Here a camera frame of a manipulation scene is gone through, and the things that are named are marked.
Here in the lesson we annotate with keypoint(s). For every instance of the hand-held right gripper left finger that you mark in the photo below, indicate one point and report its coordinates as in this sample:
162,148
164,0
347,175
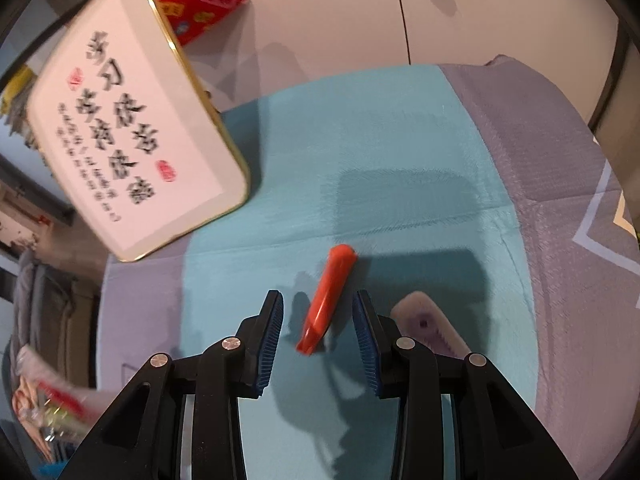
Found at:
270,350

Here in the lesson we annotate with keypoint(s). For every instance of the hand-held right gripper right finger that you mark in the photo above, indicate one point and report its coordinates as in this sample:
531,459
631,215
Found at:
367,350

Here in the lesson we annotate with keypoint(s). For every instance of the white and purple highlighter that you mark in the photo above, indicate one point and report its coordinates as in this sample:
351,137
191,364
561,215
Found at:
425,315

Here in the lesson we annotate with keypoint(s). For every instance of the teal and grey tablecloth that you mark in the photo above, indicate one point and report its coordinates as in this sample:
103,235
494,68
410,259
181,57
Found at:
400,160

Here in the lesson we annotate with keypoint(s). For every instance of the grey sofa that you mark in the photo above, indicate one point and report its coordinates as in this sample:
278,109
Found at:
45,300

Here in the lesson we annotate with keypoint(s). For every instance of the framed calligraphy picture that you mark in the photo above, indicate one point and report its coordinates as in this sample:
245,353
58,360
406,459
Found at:
125,125

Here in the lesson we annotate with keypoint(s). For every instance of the red hanging ornament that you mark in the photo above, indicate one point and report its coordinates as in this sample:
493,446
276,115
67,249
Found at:
200,5

